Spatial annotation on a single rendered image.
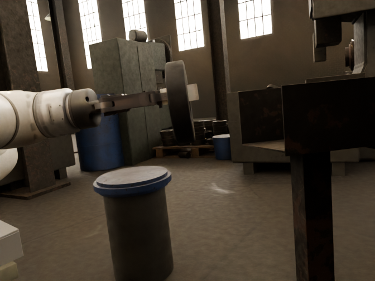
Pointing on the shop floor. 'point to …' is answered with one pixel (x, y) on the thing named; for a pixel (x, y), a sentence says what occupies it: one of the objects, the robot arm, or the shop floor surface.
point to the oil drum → (100, 145)
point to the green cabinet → (143, 115)
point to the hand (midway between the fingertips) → (179, 94)
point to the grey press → (330, 37)
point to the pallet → (203, 134)
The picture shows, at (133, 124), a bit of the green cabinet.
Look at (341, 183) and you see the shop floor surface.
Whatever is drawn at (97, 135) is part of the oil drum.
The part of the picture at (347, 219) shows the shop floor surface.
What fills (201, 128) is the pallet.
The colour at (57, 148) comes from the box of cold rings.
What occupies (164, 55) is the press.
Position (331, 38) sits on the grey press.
